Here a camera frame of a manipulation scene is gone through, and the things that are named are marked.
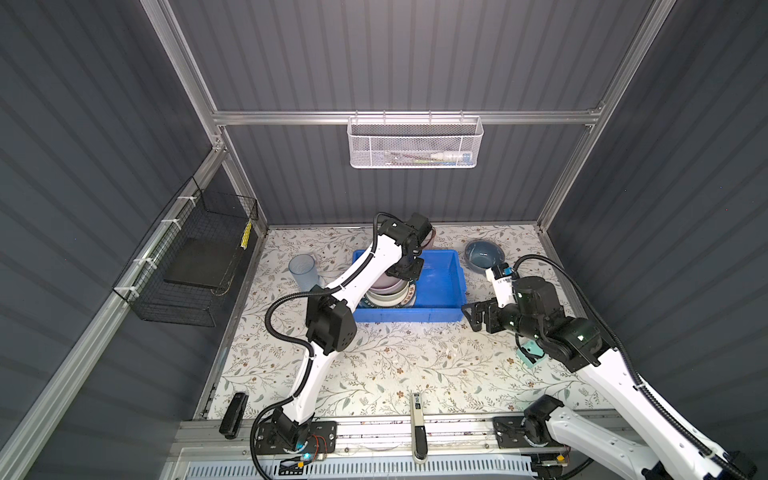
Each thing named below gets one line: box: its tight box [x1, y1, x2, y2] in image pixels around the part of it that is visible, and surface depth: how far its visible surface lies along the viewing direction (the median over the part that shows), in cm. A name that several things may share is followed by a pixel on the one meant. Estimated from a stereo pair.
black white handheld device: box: [411, 392, 428, 465], surface depth 72 cm
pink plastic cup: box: [420, 227, 436, 249], surface depth 77 cm
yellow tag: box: [240, 220, 252, 250], surface depth 84 cm
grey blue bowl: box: [464, 240, 505, 274], surface depth 110 cm
